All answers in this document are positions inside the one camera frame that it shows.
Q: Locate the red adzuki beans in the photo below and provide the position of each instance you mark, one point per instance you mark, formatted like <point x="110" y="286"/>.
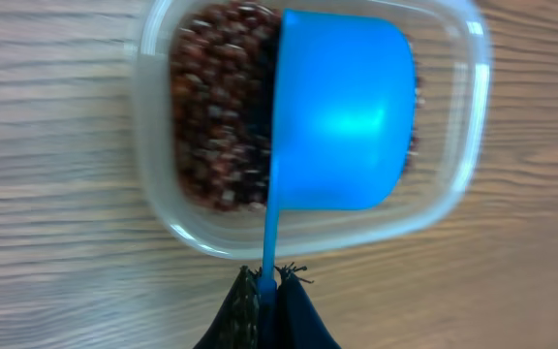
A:
<point x="222" y="85"/>

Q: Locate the clear plastic food container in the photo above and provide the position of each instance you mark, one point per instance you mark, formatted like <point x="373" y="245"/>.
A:
<point x="451" y="44"/>

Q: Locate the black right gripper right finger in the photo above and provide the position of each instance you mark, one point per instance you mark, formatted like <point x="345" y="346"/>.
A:
<point x="298" y="324"/>

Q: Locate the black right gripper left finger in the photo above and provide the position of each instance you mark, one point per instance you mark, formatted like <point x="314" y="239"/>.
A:
<point x="235" y="325"/>

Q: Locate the blue plastic measuring scoop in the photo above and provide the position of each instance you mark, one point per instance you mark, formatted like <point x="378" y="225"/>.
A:
<point x="343" y="116"/>

